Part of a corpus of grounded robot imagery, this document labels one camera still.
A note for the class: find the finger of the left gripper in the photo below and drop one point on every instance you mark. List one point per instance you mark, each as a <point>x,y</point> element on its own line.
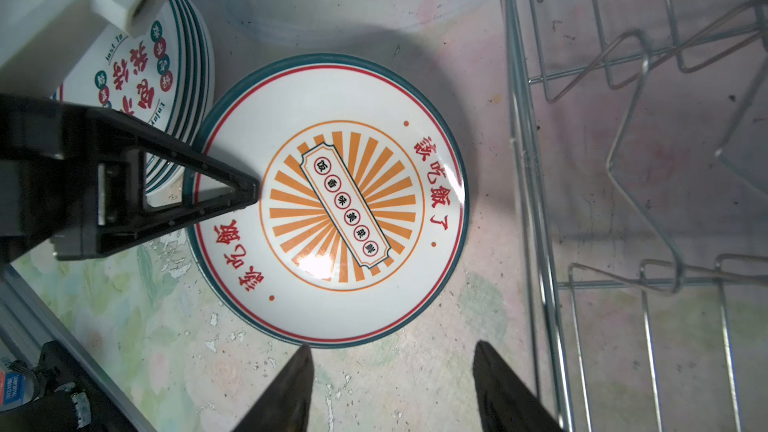
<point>124,218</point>

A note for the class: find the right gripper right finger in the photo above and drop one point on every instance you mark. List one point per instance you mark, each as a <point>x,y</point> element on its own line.
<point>505,403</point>

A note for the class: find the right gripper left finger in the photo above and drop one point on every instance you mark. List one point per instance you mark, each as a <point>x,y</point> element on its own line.
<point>285,404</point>

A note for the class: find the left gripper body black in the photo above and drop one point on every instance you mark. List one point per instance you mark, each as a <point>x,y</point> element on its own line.
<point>64,178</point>

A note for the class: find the white plate orange sunburst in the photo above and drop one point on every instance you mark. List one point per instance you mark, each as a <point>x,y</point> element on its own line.
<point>362,208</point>

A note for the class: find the white plate red characters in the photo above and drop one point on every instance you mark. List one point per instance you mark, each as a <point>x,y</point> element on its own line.
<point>138,76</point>

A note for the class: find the metal wire dish rack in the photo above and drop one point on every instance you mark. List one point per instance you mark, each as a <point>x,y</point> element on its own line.
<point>640,139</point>

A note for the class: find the small red rimmed white plate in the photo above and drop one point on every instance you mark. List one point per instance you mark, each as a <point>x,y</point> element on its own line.
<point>197,90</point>

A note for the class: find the white red blue box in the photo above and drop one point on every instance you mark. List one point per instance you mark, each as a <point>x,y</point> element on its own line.
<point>14,390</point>

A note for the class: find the aluminium mounting rail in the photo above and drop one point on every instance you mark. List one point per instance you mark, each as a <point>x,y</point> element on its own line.
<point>70,391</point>

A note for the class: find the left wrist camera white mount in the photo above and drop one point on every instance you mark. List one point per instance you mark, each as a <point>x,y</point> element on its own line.
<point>42,40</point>

